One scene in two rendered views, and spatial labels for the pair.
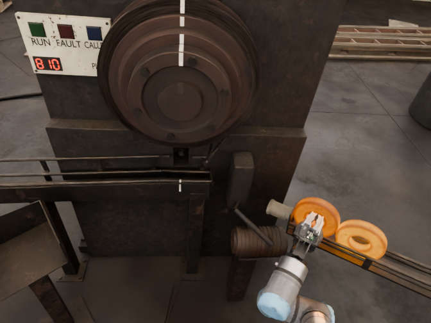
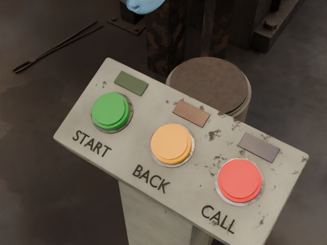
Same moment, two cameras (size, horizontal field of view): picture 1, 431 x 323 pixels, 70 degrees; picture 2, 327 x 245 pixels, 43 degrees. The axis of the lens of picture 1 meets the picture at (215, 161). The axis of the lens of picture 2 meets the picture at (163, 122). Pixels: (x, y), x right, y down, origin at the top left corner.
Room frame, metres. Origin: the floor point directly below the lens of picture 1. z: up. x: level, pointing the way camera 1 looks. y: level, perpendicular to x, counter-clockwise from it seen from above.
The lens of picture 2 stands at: (0.01, -0.78, 0.94)
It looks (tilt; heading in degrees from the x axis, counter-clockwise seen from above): 53 degrees down; 40
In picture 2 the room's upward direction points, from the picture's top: straight up
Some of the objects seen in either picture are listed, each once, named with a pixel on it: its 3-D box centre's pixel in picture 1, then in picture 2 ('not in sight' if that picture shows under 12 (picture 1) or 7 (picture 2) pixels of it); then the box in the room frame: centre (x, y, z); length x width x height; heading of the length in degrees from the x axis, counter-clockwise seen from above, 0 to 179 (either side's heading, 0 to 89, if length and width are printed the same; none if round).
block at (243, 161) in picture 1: (238, 180); not in sight; (0.88, -0.10, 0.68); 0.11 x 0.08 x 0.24; 8
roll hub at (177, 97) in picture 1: (180, 98); not in sight; (0.74, 0.12, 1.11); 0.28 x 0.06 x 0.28; 98
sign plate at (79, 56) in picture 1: (70, 47); not in sight; (0.90, 0.48, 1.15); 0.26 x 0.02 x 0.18; 98
